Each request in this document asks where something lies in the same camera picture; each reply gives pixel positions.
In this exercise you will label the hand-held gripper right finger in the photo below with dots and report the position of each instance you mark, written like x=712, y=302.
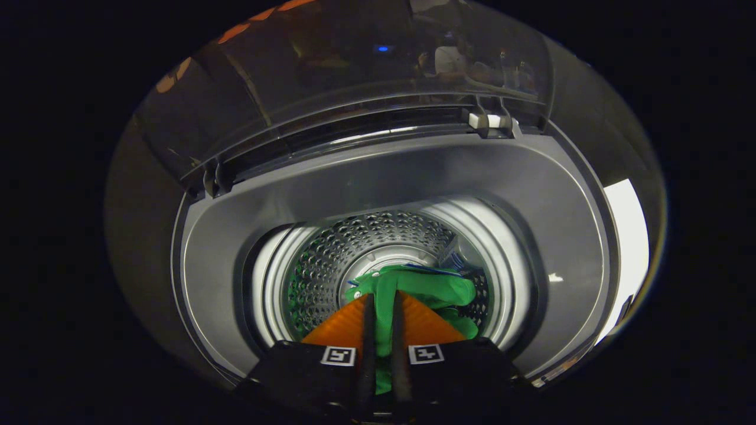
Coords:
x=399, y=354

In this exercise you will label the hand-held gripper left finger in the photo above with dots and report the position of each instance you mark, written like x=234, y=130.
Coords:
x=368, y=354

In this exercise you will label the green polo shirt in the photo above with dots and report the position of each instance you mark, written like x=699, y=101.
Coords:
x=425, y=289

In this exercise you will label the dark glass washing machine lid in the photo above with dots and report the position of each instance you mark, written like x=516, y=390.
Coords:
x=354, y=71

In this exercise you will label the white flat box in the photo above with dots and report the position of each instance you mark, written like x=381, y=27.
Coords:
x=629, y=248

